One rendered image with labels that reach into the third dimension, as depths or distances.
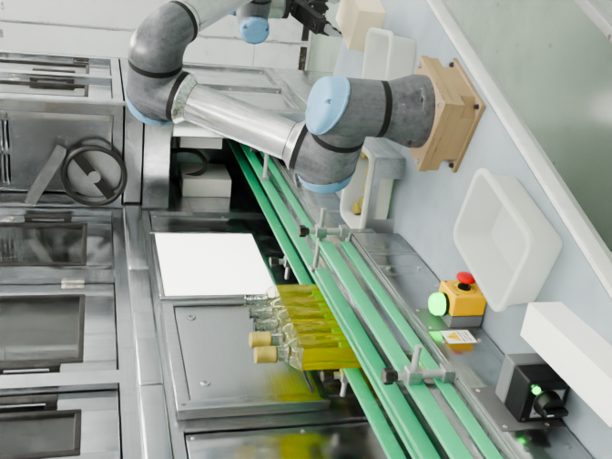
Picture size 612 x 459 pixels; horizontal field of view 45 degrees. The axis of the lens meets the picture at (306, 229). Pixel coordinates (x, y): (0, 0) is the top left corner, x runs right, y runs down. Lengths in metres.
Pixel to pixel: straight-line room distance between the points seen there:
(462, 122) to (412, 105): 0.11
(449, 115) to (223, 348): 0.78
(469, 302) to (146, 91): 0.80
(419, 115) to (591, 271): 0.49
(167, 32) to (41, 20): 3.68
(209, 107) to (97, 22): 3.66
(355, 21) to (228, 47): 3.34
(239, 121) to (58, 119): 1.05
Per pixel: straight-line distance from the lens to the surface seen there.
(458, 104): 1.47
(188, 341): 1.82
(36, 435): 1.63
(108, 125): 2.52
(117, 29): 5.25
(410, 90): 1.49
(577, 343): 1.16
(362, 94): 1.46
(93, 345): 1.88
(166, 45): 1.58
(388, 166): 1.82
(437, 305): 1.44
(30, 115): 2.53
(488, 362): 1.39
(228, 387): 1.67
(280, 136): 1.56
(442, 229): 1.64
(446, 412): 1.27
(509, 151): 1.41
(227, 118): 1.59
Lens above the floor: 1.48
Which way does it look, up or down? 16 degrees down
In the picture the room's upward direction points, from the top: 90 degrees counter-clockwise
